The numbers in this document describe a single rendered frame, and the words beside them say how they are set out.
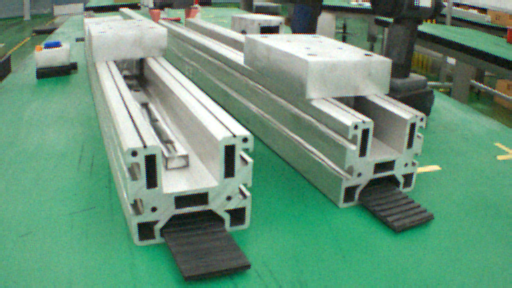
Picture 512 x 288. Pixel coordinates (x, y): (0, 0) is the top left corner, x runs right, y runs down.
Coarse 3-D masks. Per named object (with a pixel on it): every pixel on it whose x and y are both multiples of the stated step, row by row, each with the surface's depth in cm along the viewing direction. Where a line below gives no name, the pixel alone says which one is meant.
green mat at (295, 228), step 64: (0, 128) 56; (64, 128) 57; (448, 128) 65; (0, 192) 40; (64, 192) 41; (256, 192) 44; (320, 192) 44; (448, 192) 45; (0, 256) 30; (64, 256) 32; (128, 256) 33; (256, 256) 34; (320, 256) 34; (384, 256) 34; (448, 256) 34
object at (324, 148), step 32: (192, 32) 84; (224, 32) 85; (192, 64) 81; (224, 64) 68; (224, 96) 66; (256, 96) 56; (288, 96) 48; (384, 96) 47; (256, 128) 57; (288, 128) 49; (320, 128) 43; (352, 128) 39; (384, 128) 45; (416, 128) 42; (288, 160) 50; (320, 160) 44; (352, 160) 40; (384, 160) 42; (352, 192) 42
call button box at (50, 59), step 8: (48, 48) 84; (56, 48) 84; (64, 48) 84; (40, 56) 82; (48, 56) 83; (56, 56) 83; (64, 56) 84; (40, 64) 82; (48, 64) 83; (56, 64) 84; (64, 64) 85; (72, 64) 89; (40, 72) 83; (48, 72) 84; (56, 72) 85; (64, 72) 85
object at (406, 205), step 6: (408, 198) 42; (390, 204) 41; (396, 204) 41; (402, 204) 41; (408, 204) 41; (414, 204) 41; (420, 204) 41; (372, 210) 40; (378, 210) 40; (384, 210) 40; (390, 210) 40; (396, 210) 39; (402, 210) 40; (408, 210) 40; (378, 216) 39; (384, 216) 39; (390, 216) 39
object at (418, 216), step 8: (424, 208) 40; (392, 216) 38; (400, 216) 38; (408, 216) 39; (416, 216) 38; (424, 216) 38; (432, 216) 39; (392, 224) 37; (400, 224) 37; (408, 224) 38; (416, 224) 38
